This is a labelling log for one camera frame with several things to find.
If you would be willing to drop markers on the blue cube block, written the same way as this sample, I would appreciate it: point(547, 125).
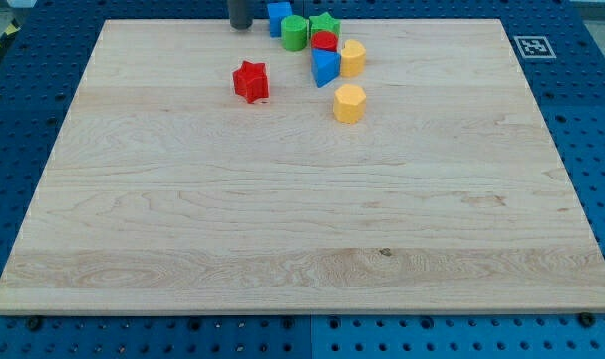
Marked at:
point(277, 11)

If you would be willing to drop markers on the yellow hexagon block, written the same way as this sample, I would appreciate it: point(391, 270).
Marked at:
point(349, 103)

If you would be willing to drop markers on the light wooden board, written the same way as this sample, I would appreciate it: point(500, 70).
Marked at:
point(168, 194)

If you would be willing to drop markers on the red star block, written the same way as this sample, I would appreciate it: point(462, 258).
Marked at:
point(251, 81)

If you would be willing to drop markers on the blue triangle block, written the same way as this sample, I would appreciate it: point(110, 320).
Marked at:
point(325, 66)

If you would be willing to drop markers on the yellow heart block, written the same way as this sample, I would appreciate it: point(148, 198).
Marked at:
point(353, 58)

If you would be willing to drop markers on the red cylinder block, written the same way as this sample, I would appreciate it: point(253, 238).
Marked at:
point(325, 41)

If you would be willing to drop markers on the green cylinder block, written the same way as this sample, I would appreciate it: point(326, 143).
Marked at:
point(294, 33)

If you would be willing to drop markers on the green star block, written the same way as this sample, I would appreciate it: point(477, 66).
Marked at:
point(324, 22)

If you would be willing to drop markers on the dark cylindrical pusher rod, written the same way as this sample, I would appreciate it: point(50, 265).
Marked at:
point(240, 14)

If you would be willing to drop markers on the white fiducial marker tag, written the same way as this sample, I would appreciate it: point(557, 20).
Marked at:
point(534, 47)

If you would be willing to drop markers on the black bolt left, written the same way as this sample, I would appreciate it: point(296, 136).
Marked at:
point(33, 323)

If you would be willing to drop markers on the black bolt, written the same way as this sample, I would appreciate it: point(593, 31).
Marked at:
point(586, 319)
point(33, 323)

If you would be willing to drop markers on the black bolt right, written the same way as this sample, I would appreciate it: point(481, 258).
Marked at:
point(586, 319)

